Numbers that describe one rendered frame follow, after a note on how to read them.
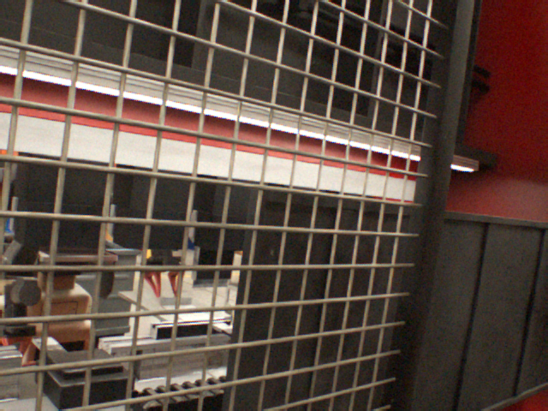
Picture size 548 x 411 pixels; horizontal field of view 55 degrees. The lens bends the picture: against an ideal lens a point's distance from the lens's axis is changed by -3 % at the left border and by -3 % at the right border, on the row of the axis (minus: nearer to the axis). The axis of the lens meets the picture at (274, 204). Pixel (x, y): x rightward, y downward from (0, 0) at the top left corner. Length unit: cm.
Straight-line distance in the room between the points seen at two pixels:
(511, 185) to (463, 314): 72
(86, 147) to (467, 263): 75
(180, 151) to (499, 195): 102
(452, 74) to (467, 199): 136
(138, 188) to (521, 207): 112
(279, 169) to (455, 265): 49
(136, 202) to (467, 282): 66
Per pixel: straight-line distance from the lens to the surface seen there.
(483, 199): 180
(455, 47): 49
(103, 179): 107
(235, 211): 124
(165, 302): 140
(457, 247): 105
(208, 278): 127
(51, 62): 82
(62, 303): 186
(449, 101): 48
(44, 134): 103
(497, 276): 122
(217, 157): 120
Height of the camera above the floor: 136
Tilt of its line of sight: 3 degrees down
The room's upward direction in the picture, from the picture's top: 8 degrees clockwise
